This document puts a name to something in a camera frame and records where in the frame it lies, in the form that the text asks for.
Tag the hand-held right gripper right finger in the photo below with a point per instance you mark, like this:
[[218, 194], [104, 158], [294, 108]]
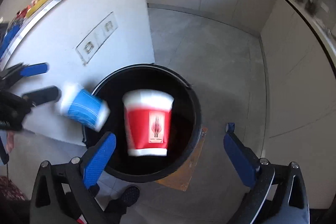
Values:
[[240, 161]]

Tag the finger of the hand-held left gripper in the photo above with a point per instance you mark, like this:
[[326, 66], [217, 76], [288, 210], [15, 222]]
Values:
[[34, 69], [43, 95]]

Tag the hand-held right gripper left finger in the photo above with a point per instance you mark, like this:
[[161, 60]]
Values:
[[99, 158]]

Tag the blue white paper cup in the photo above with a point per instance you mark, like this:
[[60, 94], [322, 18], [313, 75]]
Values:
[[84, 108]]

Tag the red paper cup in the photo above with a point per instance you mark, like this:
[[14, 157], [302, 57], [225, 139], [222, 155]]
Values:
[[147, 124]]

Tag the black bucket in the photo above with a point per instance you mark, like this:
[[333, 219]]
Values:
[[187, 108]]

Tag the person's left hand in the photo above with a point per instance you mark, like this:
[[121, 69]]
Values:
[[9, 141]]

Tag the person's black shoe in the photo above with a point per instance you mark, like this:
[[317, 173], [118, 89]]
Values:
[[130, 195]]

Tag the island socket panel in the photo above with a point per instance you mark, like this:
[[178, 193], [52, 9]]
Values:
[[95, 37]]

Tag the red patterned cloth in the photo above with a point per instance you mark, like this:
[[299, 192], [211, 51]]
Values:
[[10, 187]]

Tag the white kitchen island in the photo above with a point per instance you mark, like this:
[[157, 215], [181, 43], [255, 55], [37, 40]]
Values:
[[126, 16]]

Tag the beige lower cabinets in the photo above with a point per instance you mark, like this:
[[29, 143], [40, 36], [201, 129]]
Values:
[[288, 56]]

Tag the black knife holder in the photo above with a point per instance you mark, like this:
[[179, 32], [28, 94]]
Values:
[[312, 5]]

